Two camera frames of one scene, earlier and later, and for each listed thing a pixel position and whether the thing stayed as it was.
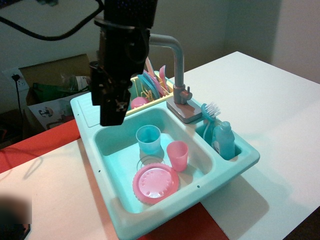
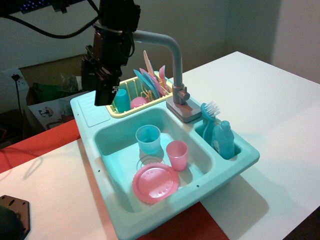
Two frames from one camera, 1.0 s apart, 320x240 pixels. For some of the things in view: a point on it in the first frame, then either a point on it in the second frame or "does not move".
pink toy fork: [162, 74] does not move
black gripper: [123, 53] to [112, 45]
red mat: [18, 153] does not move
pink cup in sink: [178, 152] does not move
